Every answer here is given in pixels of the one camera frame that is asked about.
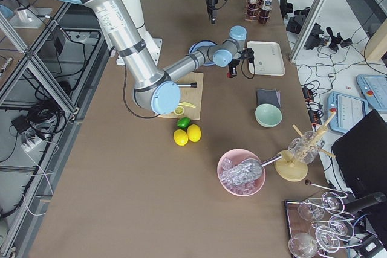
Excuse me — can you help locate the beige tray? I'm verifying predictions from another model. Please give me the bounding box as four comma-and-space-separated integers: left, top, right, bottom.
247, 40, 285, 76

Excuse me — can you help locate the dark grey cloth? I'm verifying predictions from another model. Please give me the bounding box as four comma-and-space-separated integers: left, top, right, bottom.
256, 89, 281, 108

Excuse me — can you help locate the dark drink bottle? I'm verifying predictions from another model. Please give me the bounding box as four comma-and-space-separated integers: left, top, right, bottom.
247, 0, 258, 16
260, 0, 272, 22

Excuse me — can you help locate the wooden cutting board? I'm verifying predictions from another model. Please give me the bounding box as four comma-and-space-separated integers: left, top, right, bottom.
159, 73, 204, 120

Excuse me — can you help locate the mint green bowl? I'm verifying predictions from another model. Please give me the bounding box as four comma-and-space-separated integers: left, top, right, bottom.
255, 103, 282, 128

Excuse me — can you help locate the lemon wedge slice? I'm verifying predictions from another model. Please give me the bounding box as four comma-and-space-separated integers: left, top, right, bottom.
179, 102, 196, 108

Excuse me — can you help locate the halved lemon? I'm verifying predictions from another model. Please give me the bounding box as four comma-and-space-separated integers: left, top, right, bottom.
174, 105, 185, 116

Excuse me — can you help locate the green lime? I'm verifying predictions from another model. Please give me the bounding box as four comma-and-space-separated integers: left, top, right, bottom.
177, 117, 191, 129

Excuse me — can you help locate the yellow lemon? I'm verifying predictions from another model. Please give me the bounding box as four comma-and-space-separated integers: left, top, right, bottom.
187, 124, 201, 143
173, 129, 189, 146

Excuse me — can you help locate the pink bowl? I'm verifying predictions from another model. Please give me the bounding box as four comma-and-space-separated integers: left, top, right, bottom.
217, 149, 265, 196

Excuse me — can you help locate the metal ice scoop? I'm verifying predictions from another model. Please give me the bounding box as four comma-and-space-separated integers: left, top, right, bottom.
229, 155, 281, 185

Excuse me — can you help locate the clear glass mug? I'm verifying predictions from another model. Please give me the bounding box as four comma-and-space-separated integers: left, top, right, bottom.
288, 131, 325, 164

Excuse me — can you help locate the wooden mug tree stand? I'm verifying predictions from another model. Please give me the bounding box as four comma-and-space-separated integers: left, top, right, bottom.
275, 112, 336, 182

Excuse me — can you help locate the blue teach pendant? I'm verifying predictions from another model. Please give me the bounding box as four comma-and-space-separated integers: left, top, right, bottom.
327, 91, 369, 134
356, 74, 387, 112

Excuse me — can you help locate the black monitor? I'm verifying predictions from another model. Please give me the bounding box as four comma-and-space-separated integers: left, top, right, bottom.
332, 109, 386, 196

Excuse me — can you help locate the black handled knife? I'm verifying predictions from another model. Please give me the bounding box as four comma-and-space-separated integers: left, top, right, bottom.
178, 82, 198, 88

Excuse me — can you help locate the copper wire bottle basket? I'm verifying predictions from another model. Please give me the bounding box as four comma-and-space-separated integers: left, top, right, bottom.
244, 0, 270, 24

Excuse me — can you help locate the wire wine glass rack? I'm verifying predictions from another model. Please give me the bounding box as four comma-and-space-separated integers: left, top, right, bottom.
284, 180, 362, 257

